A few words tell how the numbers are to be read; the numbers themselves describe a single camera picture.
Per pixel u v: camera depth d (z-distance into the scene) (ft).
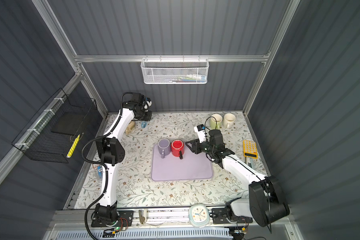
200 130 2.43
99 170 2.91
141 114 2.79
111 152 2.02
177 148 2.98
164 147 2.99
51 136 2.36
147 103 2.97
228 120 3.40
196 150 2.41
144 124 3.30
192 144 2.44
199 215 2.37
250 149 3.23
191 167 3.14
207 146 2.37
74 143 2.28
